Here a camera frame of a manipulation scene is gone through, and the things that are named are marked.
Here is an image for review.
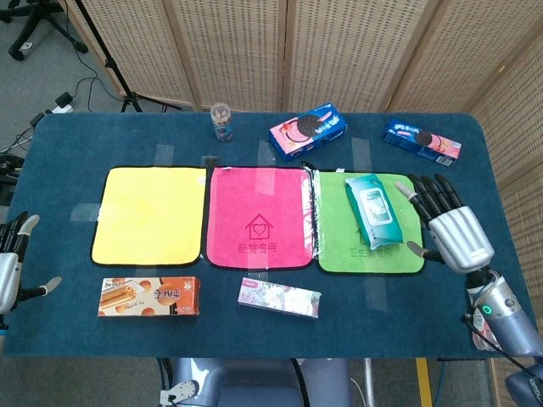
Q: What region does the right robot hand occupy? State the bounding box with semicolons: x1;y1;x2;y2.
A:
394;172;496;273

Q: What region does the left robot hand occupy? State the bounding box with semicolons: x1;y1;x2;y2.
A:
0;211;63;315

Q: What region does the teal wet wipes pack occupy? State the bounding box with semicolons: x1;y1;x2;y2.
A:
344;172;404;251

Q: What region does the small oreo cookie box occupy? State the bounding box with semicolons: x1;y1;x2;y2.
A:
380;118;462;168

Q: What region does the orange wafer roll box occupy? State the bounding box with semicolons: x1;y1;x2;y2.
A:
98;276;202;318

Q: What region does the large oreo cookie box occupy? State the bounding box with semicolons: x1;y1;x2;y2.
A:
269;100;350;163

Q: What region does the floral pink slim box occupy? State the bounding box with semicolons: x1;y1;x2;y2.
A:
237;277;322;320

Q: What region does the green cloth mat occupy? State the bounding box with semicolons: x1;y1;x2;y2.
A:
314;170;427;276

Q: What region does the blue table cover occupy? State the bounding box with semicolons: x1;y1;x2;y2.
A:
0;110;529;362

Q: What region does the yellow cloth mat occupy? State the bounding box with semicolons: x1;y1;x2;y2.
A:
90;165;208;268

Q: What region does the white power strip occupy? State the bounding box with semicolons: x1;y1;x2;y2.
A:
44;93;76;116

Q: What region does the pink cloth mat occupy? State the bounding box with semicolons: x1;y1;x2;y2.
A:
204;166;314;270

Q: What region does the wicker folding screen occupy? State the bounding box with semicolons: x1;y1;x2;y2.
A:
59;0;543;407

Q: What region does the black tripod stand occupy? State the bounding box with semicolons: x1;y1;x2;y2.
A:
72;0;183;114

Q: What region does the black office chair base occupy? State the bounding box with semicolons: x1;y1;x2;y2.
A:
0;0;89;62

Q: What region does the robot torso base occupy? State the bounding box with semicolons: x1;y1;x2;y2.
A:
159;357;353;407

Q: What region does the clear snack jar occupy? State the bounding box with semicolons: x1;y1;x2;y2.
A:
210;102;235;144

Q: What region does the black floor cable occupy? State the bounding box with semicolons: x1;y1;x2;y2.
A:
0;59;120;153

